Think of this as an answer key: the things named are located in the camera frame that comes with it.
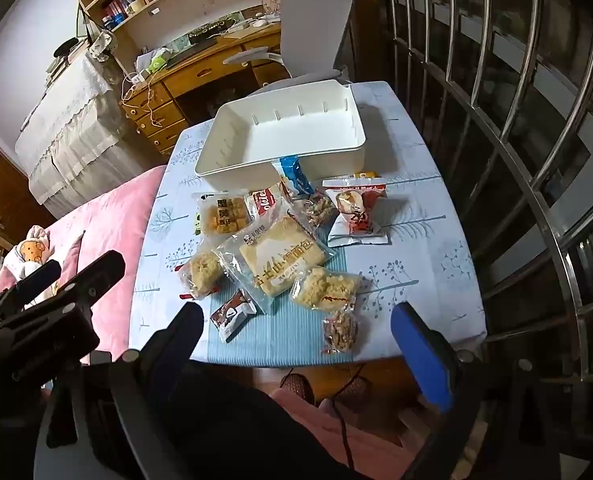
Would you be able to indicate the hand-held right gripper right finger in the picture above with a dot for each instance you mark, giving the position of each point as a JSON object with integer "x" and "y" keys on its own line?
{"x": 421, "y": 355}

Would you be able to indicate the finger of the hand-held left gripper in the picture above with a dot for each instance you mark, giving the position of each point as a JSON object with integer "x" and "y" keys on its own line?
{"x": 36, "y": 277}
{"x": 99, "y": 270}

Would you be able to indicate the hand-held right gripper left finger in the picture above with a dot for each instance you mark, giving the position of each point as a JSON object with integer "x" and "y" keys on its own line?
{"x": 189, "y": 327}

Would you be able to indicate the brown chocolate snack packet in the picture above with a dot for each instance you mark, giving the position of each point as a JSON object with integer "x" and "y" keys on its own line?
{"x": 231, "y": 315}

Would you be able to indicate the rice crispy snack packet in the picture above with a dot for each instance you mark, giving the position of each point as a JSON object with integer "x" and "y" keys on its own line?
{"x": 201, "y": 267}
{"x": 326, "y": 285}

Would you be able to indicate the brown walnut cluster packet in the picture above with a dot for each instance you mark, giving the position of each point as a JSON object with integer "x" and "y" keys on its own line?
{"x": 340, "y": 332}

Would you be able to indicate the large toast bread packet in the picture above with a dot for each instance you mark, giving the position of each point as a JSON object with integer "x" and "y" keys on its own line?
{"x": 281, "y": 257}

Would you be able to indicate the yellow cube cracker packet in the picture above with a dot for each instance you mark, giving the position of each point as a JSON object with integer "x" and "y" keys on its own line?
{"x": 221, "y": 215}

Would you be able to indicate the red label white packet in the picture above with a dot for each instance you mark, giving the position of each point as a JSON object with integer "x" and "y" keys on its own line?
{"x": 266, "y": 202}

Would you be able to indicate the red white snack packet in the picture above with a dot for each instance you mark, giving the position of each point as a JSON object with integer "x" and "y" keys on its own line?
{"x": 356, "y": 210}

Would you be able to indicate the mixed nuts clear packet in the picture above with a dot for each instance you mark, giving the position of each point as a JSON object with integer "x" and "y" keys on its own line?
{"x": 316, "y": 210}

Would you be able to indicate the blue wafer snack packet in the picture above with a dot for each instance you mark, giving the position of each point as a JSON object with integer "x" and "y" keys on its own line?
{"x": 294, "y": 175}

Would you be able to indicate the white plastic storage bin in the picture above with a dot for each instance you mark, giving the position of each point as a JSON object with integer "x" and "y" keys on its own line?
{"x": 286, "y": 130}

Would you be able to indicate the cartoon plush toy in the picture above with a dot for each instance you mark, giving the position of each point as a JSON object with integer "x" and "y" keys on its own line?
{"x": 26, "y": 252}

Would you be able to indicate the person's pink pants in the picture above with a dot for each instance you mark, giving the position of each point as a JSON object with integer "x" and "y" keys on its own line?
{"x": 376, "y": 450}

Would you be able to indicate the green snack packet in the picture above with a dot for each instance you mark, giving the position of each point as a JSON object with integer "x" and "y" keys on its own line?
{"x": 197, "y": 222}

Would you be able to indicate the white lace furniture cover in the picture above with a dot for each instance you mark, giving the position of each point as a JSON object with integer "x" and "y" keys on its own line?
{"x": 71, "y": 130}

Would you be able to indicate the metal window grille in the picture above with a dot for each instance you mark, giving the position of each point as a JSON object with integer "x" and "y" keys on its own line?
{"x": 568, "y": 280}

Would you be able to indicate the green tissue box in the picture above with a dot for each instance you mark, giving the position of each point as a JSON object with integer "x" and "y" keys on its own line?
{"x": 156, "y": 62}

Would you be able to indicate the wooden desk with drawers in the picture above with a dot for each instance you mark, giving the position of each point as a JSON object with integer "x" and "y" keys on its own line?
{"x": 196, "y": 77}

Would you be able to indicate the grey office chair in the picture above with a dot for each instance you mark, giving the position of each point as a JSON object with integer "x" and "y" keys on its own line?
{"x": 316, "y": 25}

